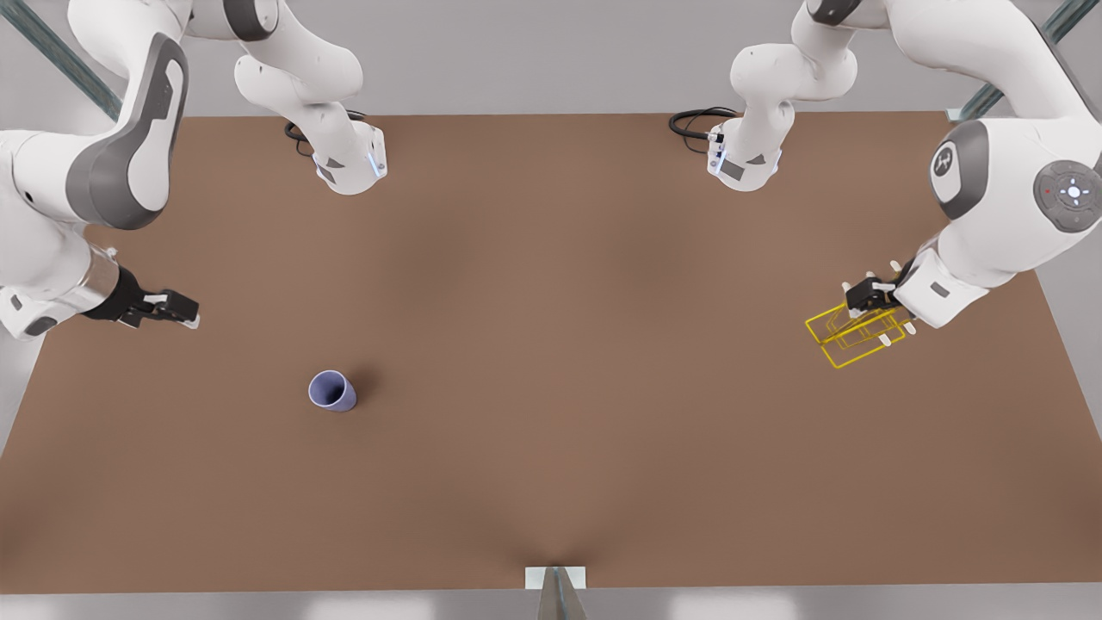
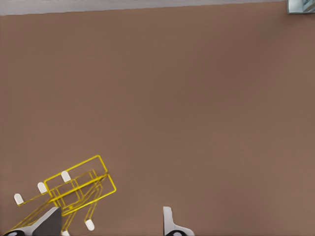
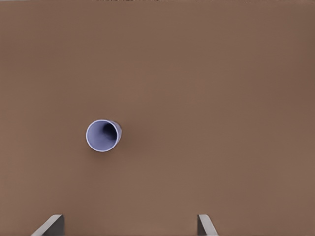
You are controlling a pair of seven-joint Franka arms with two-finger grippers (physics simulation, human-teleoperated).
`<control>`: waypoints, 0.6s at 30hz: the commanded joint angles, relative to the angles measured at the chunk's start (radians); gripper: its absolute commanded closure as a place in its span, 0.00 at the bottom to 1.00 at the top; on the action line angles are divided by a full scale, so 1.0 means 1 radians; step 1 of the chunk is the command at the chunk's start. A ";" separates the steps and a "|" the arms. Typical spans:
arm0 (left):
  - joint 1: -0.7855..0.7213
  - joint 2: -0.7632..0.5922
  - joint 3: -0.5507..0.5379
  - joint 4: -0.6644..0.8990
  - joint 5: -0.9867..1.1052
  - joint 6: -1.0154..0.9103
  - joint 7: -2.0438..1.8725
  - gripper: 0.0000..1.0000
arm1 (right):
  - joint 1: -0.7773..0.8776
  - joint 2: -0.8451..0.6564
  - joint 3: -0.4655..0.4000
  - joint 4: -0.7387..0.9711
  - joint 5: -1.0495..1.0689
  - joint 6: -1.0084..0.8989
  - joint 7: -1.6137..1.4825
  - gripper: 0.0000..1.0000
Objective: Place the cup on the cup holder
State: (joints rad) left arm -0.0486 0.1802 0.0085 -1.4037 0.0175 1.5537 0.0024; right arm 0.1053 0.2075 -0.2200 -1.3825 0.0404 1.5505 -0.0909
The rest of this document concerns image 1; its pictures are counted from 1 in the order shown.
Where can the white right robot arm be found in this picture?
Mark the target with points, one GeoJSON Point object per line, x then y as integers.
{"type": "Point", "coordinates": [120, 164]}

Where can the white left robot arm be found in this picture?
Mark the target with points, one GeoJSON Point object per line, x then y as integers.
{"type": "Point", "coordinates": [1016, 181]}

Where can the purple cup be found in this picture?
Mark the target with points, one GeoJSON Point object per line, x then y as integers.
{"type": "Point", "coordinates": [331, 392]}

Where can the silver frame post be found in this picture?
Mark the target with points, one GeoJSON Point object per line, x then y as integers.
{"type": "Point", "coordinates": [65, 60]}
{"type": "Point", "coordinates": [558, 594]}
{"type": "Point", "coordinates": [1016, 65]}

